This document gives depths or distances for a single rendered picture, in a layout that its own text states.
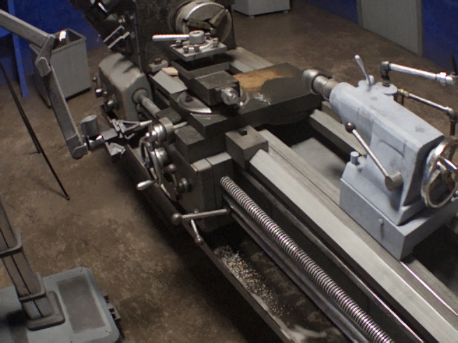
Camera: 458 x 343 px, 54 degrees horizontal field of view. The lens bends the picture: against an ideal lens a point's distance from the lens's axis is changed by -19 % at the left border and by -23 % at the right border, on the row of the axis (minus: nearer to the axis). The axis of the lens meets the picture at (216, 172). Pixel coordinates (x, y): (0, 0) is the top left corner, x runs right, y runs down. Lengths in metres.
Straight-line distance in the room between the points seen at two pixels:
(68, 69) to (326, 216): 3.34
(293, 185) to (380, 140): 0.40
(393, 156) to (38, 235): 2.27
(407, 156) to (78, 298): 1.52
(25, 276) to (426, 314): 1.50
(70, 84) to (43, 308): 2.83
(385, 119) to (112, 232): 1.93
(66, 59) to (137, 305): 2.59
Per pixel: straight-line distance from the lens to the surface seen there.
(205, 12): 2.43
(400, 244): 1.43
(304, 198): 1.67
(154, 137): 1.99
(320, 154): 2.08
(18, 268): 2.02
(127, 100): 2.68
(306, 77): 1.78
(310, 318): 1.86
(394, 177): 1.38
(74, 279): 2.37
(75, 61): 4.57
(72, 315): 2.22
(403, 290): 1.38
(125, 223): 3.03
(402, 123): 1.44
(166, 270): 2.70
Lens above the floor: 1.85
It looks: 34 degrees down
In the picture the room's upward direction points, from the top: 7 degrees counter-clockwise
